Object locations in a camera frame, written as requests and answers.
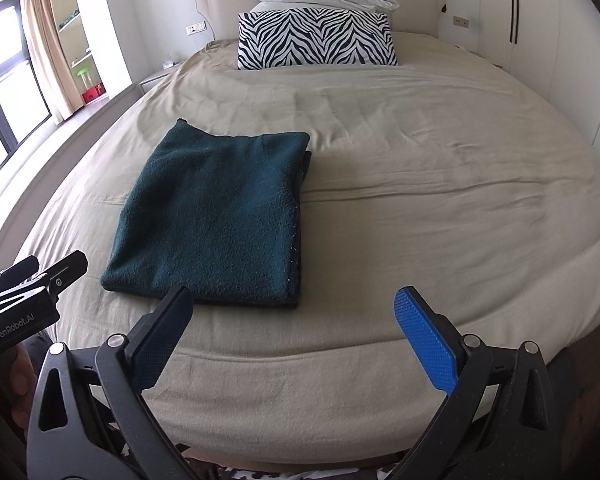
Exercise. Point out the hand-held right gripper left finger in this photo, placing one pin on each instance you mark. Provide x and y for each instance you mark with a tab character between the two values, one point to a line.
165	340

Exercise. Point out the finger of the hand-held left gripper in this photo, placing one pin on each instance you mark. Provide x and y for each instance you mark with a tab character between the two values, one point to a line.
10	274
65	272

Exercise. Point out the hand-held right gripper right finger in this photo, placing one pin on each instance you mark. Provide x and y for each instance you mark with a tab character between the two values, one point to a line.
425	340

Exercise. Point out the teal knit sweater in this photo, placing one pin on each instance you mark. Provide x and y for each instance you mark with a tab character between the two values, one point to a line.
215	220

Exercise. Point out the person's left hand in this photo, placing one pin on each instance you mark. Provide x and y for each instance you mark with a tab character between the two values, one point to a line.
17	375

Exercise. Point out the bed with beige sheet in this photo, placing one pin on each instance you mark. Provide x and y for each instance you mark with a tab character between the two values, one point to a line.
430	185

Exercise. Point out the red box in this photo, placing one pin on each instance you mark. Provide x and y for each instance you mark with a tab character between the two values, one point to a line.
92	93

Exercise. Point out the green lidded jar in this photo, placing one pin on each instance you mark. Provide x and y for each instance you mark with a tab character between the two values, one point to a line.
84	81

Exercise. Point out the black framed window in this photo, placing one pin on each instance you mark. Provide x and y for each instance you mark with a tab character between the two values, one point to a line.
10	70

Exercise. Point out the white nightstand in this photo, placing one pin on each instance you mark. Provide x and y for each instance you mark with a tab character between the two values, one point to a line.
157	77

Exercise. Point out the beige curtain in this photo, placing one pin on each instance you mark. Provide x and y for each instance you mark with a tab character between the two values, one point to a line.
45	50

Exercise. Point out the zebra print pillow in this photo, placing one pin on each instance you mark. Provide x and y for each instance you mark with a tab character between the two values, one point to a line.
315	39

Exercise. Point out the white wardrobe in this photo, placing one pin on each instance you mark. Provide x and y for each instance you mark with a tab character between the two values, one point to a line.
555	35

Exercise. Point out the white wall shelf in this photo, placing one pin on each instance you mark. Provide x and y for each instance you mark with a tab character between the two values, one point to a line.
80	20

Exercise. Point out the white wall socket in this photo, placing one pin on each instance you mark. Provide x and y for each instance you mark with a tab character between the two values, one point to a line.
461	21
198	27

